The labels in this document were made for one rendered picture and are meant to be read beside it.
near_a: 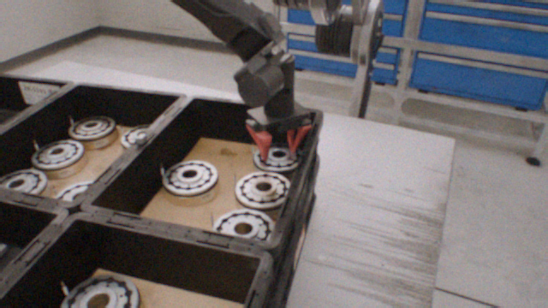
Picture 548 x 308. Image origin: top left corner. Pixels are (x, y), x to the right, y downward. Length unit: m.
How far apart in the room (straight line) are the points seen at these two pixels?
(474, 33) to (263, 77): 1.91
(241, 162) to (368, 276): 0.34
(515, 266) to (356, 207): 1.17
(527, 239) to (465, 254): 0.34
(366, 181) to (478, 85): 1.60
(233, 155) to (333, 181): 0.28
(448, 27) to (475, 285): 1.35
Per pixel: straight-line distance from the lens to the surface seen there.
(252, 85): 0.64
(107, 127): 0.99
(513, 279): 1.94
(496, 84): 2.53
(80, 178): 0.89
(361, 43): 1.40
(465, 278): 1.86
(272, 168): 0.77
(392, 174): 1.07
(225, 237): 0.54
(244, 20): 0.67
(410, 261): 0.86
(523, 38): 2.46
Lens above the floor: 1.31
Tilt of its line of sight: 34 degrees down
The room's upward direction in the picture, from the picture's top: straight up
